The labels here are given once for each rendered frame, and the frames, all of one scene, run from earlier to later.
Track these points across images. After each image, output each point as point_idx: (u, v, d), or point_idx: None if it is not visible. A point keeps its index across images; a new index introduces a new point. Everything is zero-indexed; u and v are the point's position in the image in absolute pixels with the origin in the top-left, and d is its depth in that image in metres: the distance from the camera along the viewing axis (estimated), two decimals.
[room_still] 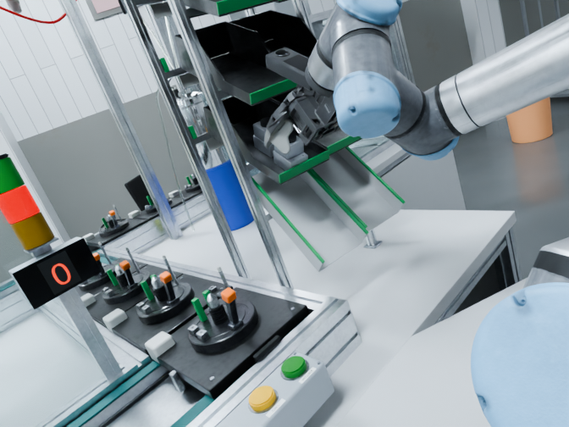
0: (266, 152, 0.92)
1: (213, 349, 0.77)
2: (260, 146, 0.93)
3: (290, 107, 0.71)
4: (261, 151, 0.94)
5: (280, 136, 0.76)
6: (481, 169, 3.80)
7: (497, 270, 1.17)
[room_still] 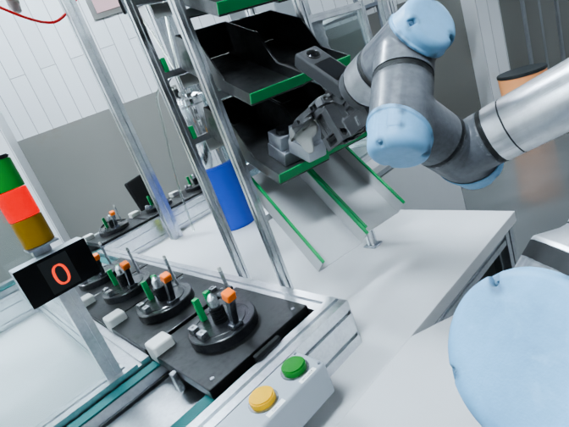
0: (281, 161, 0.89)
1: (213, 349, 0.77)
2: (275, 155, 0.90)
3: (316, 111, 0.70)
4: (275, 159, 0.91)
5: (305, 136, 0.76)
6: None
7: (497, 270, 1.17)
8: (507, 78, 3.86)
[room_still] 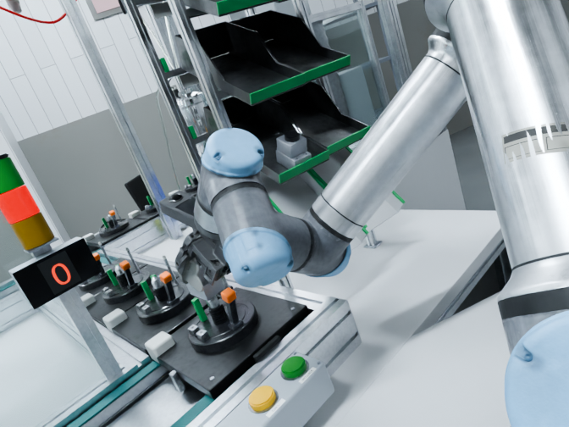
0: (290, 168, 0.86)
1: (213, 349, 0.77)
2: (284, 162, 0.87)
3: (189, 250, 0.70)
4: (284, 166, 0.88)
5: (191, 275, 0.74)
6: (481, 169, 3.80)
7: (497, 270, 1.17)
8: None
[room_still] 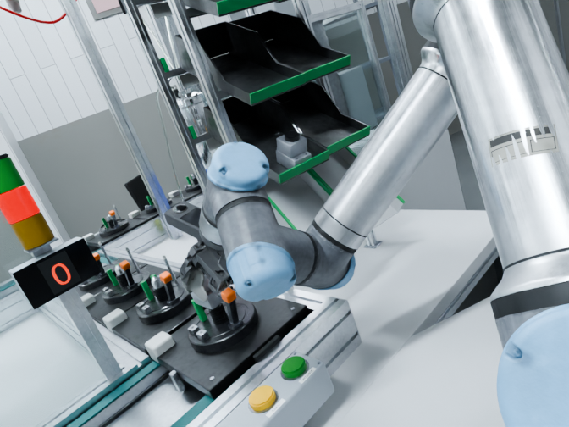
0: (290, 168, 0.86)
1: (213, 349, 0.77)
2: (284, 162, 0.87)
3: (194, 260, 0.70)
4: (284, 166, 0.88)
5: (196, 285, 0.75)
6: None
7: (497, 270, 1.17)
8: None
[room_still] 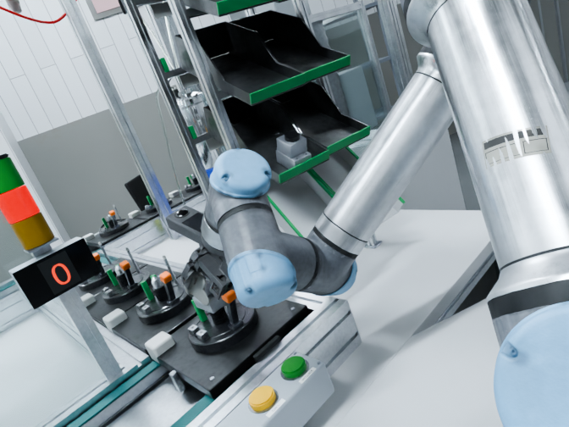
0: (290, 168, 0.86)
1: (213, 349, 0.77)
2: (284, 162, 0.87)
3: (196, 264, 0.70)
4: (284, 166, 0.88)
5: (197, 290, 0.75)
6: None
7: (497, 270, 1.17)
8: None
